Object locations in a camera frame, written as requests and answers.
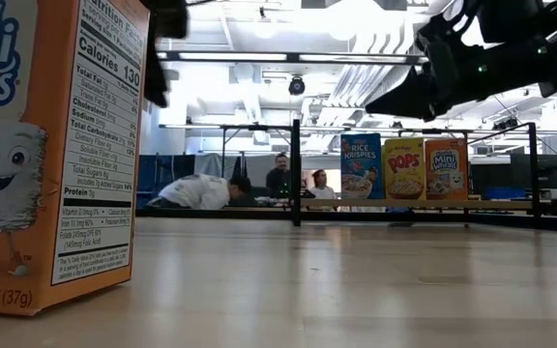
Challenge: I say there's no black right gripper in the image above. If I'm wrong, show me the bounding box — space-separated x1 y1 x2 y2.
364 8 493 123

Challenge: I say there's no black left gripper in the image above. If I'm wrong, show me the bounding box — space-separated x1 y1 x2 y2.
142 0 190 109

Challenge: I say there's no yellow Corn Pops cereal box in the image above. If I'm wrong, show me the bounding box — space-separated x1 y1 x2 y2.
383 137 426 201

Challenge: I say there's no blue Rice Krispies cereal box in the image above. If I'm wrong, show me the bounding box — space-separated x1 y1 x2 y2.
339 133 385 201

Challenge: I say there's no orange Mini-Wheats cereal box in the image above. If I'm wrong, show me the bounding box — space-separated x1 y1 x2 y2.
424 138 470 201
0 0 152 317

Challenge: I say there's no wooden shelf board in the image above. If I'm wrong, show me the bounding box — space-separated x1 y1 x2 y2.
300 198 536 212

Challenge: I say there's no blue room partition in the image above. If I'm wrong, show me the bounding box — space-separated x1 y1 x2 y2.
135 154 197 210

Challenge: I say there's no black track spotlight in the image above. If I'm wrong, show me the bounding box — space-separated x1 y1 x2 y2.
492 116 520 131

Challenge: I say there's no black computer monitor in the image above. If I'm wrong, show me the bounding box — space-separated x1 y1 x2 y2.
510 153 557 191
469 161 513 192

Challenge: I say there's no person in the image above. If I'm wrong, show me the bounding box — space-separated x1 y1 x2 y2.
265 153 293 202
309 168 338 201
147 172 253 211

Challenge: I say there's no blue background bin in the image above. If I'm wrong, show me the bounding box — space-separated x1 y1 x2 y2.
481 187 527 201

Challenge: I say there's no silver ventilation duct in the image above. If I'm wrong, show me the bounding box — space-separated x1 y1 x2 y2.
326 62 405 130

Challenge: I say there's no black overhead camera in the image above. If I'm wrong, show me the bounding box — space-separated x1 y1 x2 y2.
287 74 307 97

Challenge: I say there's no black metal shelf frame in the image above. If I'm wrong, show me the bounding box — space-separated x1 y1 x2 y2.
291 119 542 229

